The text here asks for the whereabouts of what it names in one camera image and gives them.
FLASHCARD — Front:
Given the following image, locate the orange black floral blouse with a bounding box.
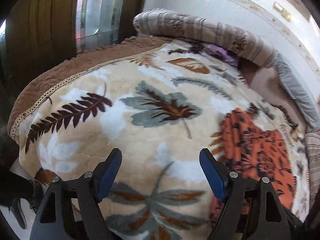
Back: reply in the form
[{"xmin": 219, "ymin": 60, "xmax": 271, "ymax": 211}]
[{"xmin": 210, "ymin": 107, "xmax": 297, "ymax": 209}]

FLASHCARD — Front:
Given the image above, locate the striped beige folded quilt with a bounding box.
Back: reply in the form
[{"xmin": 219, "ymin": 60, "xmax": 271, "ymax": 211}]
[{"xmin": 305, "ymin": 128, "xmax": 320, "ymax": 207}]

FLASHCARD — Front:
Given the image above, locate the grey pillow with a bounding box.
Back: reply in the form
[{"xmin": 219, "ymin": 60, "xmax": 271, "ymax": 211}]
[{"xmin": 274, "ymin": 51, "xmax": 319, "ymax": 131}]

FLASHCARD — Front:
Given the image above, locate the brown quilted bedspread edge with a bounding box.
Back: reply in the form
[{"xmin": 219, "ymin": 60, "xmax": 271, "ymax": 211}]
[{"xmin": 7, "ymin": 36, "xmax": 173, "ymax": 139}]

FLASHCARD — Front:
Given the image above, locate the brown bed sheet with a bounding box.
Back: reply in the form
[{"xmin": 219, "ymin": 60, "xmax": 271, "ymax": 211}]
[{"xmin": 238, "ymin": 58, "xmax": 306, "ymax": 131}]

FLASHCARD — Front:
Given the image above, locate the cream leaf pattern blanket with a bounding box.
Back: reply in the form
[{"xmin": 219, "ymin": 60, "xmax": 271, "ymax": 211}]
[{"xmin": 14, "ymin": 41, "xmax": 310, "ymax": 239}]

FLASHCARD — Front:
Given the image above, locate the purple cloth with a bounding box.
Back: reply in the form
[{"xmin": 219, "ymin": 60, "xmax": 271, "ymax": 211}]
[{"xmin": 204, "ymin": 43, "xmax": 240, "ymax": 67}]

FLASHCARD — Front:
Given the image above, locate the striped beige rolled quilt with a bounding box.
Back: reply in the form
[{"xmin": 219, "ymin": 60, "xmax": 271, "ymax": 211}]
[{"xmin": 133, "ymin": 8, "xmax": 280, "ymax": 68}]

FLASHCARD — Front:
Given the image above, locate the glass window door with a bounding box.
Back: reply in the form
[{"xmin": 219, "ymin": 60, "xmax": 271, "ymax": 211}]
[{"xmin": 75, "ymin": 0, "xmax": 124, "ymax": 54}]

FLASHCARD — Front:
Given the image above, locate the beige wall switch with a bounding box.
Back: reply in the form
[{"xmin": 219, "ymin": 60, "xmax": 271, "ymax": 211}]
[{"xmin": 273, "ymin": 2, "xmax": 291, "ymax": 22}]

